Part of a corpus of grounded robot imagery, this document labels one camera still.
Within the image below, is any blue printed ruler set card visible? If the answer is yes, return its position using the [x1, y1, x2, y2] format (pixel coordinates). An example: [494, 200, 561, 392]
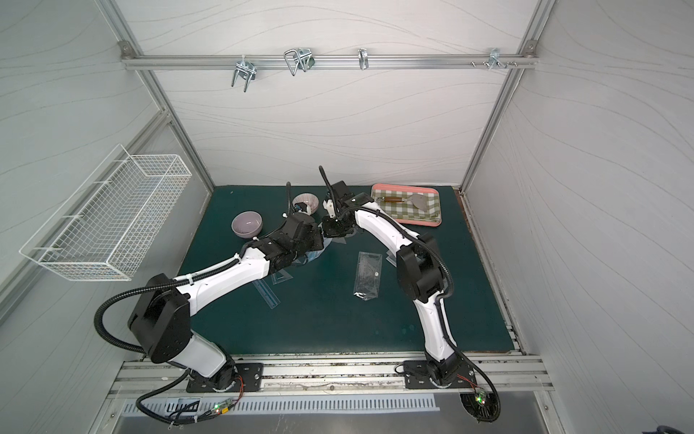
[305, 238, 332, 264]

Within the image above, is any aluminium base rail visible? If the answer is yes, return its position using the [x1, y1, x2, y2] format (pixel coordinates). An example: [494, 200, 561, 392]
[107, 352, 555, 400]

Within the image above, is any wooden handled metal scraper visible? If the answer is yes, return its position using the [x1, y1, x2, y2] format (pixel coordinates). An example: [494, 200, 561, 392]
[376, 193, 429, 211]

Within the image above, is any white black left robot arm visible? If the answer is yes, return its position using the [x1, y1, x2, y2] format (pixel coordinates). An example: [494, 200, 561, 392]
[94, 198, 324, 392]

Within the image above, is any metal bracket clamp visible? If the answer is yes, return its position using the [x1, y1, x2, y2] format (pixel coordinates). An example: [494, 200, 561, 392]
[470, 49, 518, 70]

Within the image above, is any plain lilac bowl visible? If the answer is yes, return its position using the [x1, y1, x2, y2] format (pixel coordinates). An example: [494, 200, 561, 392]
[231, 211, 263, 240]

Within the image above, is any green white checkered cloth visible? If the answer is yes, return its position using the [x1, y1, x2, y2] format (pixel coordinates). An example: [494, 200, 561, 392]
[369, 188, 441, 222]

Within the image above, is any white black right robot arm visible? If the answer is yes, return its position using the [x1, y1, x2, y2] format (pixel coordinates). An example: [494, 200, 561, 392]
[319, 167, 502, 423]

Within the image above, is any clear blue straight ruler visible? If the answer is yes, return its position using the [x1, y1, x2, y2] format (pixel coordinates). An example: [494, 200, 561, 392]
[252, 280, 280, 309]

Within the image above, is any large clear triangle ruler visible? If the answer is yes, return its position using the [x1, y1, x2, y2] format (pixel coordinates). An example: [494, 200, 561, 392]
[271, 269, 293, 285]

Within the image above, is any clear ruler set pouch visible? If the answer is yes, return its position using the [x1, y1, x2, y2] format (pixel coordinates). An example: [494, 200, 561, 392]
[386, 252, 397, 267]

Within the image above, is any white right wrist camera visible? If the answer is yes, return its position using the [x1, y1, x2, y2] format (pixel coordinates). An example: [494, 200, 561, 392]
[323, 199, 336, 219]

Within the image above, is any metal u-bolt clamp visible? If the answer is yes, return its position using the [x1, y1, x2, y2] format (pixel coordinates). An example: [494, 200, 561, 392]
[357, 48, 369, 71]
[283, 48, 316, 76]
[231, 58, 257, 92]

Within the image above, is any pink plastic tray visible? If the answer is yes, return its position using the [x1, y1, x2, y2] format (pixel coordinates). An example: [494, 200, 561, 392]
[369, 183, 443, 228]

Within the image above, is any aluminium overhead rail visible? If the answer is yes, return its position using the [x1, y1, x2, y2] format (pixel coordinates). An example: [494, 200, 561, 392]
[121, 49, 540, 72]

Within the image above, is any purple striped bowl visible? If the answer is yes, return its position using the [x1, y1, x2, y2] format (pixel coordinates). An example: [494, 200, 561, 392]
[292, 193, 319, 215]

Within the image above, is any white wire basket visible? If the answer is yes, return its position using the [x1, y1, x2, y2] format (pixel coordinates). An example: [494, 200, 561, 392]
[19, 145, 192, 282]

